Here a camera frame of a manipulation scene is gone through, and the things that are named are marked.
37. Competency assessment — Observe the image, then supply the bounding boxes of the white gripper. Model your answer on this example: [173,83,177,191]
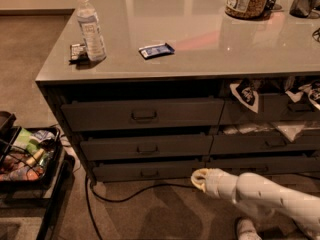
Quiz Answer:
[191,168,238,203]

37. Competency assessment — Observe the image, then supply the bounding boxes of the grey drawer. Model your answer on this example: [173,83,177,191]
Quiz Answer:
[220,93,320,125]
[93,159,205,182]
[80,134,212,161]
[205,156,320,175]
[61,97,224,132]
[210,130,320,155]

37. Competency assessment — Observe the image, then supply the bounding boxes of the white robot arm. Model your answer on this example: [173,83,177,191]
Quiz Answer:
[191,168,320,240]

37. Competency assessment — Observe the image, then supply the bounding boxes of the white plastic bags in drawer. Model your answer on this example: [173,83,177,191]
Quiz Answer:
[222,121,306,142]

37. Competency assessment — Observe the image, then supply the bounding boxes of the grey drawer cabinet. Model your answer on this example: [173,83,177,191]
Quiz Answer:
[36,0,320,181]

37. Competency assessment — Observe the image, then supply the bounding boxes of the left white shoe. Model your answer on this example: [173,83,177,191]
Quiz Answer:
[235,218,262,240]

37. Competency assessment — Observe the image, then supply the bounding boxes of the blue snack packet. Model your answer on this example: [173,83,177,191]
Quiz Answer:
[139,43,175,60]

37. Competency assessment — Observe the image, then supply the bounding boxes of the dark snack packet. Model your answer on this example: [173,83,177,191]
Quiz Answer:
[69,43,88,63]

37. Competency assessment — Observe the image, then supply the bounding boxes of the colourful snack bags in rack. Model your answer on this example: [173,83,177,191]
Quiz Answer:
[0,152,52,182]

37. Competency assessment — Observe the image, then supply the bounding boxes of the green snack bag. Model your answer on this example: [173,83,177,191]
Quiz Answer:
[12,128,55,154]

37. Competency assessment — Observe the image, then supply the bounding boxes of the large nut jar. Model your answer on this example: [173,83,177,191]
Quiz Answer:
[225,0,267,19]

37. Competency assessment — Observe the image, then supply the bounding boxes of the clear plastic water bottle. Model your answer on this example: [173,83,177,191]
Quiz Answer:
[76,0,106,62]

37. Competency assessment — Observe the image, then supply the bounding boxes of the dark pitcher on counter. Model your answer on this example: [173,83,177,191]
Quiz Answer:
[289,0,320,19]

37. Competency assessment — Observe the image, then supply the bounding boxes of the black floor cable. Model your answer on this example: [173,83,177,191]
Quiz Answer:
[84,175,198,240]

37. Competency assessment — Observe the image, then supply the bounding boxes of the black wire snack rack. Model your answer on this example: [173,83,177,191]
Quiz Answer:
[0,111,74,240]

